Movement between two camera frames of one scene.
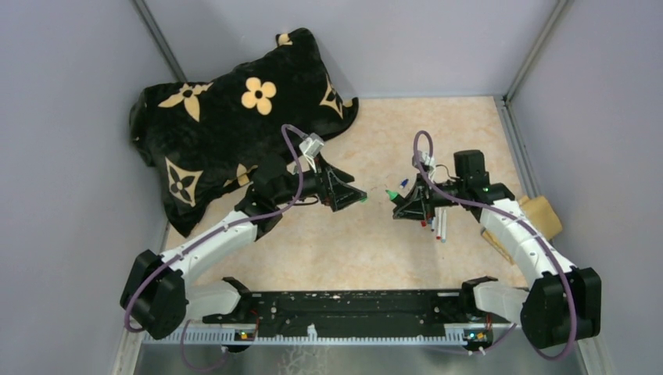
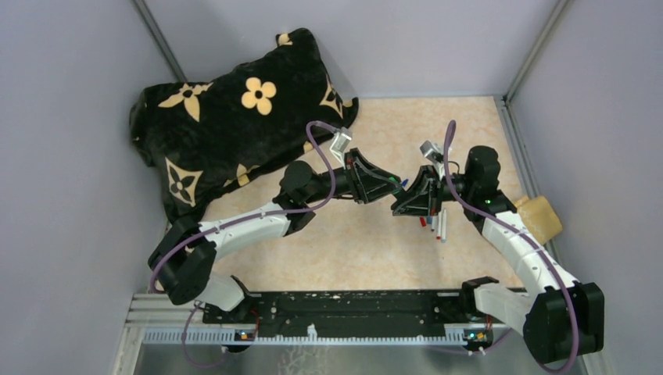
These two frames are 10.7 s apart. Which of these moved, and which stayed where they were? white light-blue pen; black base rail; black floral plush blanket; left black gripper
Moved: left black gripper
Stayed: black base rail; black floral plush blanket; white light-blue pen
